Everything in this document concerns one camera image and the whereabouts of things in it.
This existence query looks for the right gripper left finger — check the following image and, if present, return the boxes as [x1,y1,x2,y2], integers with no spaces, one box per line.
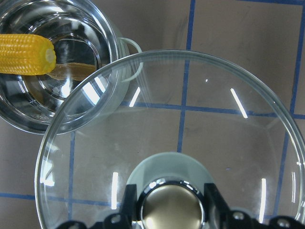
[119,184,138,229]

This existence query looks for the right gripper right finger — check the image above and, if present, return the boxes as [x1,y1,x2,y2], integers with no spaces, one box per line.
[203,183,229,229]

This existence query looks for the glass pot lid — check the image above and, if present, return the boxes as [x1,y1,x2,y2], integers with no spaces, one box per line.
[35,51,305,229]

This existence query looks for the yellow corn cob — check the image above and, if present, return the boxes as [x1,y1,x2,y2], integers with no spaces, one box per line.
[0,34,56,76]

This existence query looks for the pale green cooking pot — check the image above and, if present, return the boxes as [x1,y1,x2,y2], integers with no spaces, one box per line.
[0,0,141,134]

